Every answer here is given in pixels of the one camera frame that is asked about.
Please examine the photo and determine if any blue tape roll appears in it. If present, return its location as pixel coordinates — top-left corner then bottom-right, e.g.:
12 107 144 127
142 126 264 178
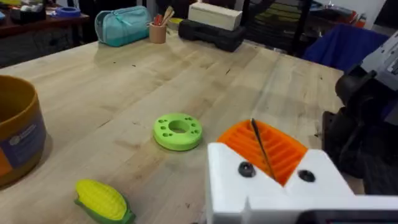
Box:
55 6 82 18

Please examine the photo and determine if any dark side table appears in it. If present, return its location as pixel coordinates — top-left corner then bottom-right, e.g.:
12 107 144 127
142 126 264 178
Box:
0 11 91 40

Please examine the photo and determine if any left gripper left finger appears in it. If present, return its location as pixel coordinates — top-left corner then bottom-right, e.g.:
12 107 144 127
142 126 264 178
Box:
206 119 284 224

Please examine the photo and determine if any tan cup with utensils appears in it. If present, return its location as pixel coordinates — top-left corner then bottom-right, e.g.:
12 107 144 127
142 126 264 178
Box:
148 5 175 44

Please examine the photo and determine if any green disc with holes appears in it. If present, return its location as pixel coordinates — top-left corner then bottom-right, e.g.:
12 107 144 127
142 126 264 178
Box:
152 112 204 152

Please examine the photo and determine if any black plastic tool case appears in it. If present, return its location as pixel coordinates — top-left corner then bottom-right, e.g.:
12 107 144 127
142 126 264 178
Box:
177 19 247 53

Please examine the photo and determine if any white rectangular box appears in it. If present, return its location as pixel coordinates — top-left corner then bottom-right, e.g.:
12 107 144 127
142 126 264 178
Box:
187 2 243 32

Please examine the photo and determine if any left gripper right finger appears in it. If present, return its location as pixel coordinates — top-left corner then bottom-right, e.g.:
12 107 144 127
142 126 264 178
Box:
252 119 356 197

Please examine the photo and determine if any orange toy tub with label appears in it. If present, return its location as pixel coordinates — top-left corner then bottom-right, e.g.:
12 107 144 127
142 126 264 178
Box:
0 74 47 189

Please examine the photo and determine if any blue cloth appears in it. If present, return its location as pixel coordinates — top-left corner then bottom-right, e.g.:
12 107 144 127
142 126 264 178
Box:
302 24 390 73

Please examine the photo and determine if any yellow toy corn cob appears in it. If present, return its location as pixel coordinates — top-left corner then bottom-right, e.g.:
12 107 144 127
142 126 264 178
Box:
73 178 136 224

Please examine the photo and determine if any teal zip bag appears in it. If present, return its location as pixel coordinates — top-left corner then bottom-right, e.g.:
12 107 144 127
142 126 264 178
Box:
94 5 152 48

